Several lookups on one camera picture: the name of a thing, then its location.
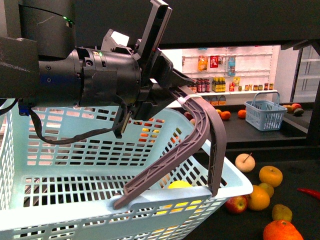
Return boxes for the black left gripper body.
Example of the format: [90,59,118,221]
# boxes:
[129,49,193,120]

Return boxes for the brown basket handle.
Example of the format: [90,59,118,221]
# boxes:
[113,86,227,210]

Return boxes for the yellow green lemon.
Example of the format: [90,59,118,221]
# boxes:
[168,180,192,189]

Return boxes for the light teal shopping basket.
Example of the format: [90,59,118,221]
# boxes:
[0,108,252,240]

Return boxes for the black upper fruit shelf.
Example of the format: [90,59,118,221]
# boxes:
[174,103,313,145]

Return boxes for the black lower shelf tray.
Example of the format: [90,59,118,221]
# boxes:
[185,147,320,240]

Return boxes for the white zip tie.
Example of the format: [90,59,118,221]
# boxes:
[176,94,202,106]

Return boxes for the dark sauce bottles row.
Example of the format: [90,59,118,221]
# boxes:
[188,78,211,93]

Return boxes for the orange snack bag hanging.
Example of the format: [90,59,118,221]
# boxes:
[197,55,208,72]

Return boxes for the yellow oil bottles row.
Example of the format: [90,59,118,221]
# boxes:
[211,77,226,93]

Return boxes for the red snack bag hanging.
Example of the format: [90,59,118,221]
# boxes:
[209,55,219,69]

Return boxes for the blue snack bag hanging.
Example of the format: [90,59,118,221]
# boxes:
[226,56,236,77]

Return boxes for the small blue basket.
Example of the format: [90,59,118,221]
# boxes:
[244,91,288,132]

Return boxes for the tan pear with stem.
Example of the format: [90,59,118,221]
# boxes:
[235,152,256,173]

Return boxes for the red apple behind basket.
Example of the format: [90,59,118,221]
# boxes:
[224,195,248,215]

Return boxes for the yellow orange round fruit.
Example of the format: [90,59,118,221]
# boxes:
[259,165,283,188]

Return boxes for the orange behind basket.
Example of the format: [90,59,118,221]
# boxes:
[247,185,270,211]

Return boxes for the small yellow fruit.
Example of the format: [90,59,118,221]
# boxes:
[258,182,275,198]

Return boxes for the yellow pear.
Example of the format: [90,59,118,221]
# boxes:
[271,204,293,222]

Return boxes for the orange bottom right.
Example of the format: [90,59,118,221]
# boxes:
[263,220,304,240]

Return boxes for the red chili pepper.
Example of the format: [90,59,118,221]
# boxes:
[297,188,320,200]

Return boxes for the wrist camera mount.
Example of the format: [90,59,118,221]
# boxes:
[101,0,172,73]

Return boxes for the black cable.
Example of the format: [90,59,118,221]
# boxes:
[0,97,130,146]

